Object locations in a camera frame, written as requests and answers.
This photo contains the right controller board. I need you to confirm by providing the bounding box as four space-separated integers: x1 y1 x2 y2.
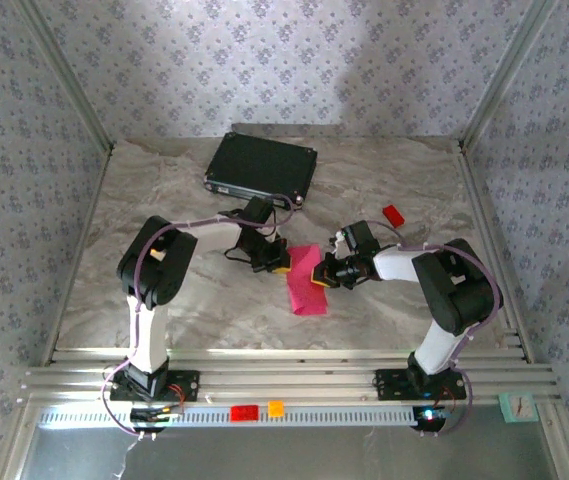
412 405 453 434

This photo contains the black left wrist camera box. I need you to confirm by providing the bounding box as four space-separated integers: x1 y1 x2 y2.
241 196 276 229

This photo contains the black hard case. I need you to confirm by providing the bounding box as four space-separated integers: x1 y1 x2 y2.
203 131 319 211

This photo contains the red toy brick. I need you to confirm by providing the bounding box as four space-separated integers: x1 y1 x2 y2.
382 204 407 229

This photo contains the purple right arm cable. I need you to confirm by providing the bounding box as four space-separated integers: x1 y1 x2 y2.
373 219 505 437

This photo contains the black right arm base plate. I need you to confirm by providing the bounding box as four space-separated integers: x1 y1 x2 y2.
374 368 468 402

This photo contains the aluminium frame beam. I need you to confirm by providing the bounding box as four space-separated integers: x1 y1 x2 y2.
18 347 563 407

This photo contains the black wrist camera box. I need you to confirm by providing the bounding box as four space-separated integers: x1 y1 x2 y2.
342 220 382 254
241 196 276 229

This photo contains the metal sheet panel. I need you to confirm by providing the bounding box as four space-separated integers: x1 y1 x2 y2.
16 424 560 480

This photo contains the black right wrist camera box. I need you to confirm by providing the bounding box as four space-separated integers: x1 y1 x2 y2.
342 220 382 254

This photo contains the aluminium upright post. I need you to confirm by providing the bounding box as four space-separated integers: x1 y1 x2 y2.
458 0 563 151
11 0 115 156

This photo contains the pink cloth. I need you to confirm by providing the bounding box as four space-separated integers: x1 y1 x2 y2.
285 243 330 318

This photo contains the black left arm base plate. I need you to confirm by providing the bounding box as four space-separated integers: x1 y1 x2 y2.
108 368 201 404

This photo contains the grey slotted cable duct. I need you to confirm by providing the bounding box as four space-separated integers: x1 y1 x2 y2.
38 405 433 429

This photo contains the red tag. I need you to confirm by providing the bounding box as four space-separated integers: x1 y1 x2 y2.
229 404 260 423

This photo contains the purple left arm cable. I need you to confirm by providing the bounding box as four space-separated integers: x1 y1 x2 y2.
101 192 296 441

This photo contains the aluminium side rail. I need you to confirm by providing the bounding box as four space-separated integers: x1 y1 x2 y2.
456 142 536 364
41 144 115 366

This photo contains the teal small clock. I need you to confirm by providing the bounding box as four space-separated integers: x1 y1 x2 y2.
497 392 539 425

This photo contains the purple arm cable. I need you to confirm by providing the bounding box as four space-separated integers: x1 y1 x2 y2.
373 219 505 437
101 192 296 441

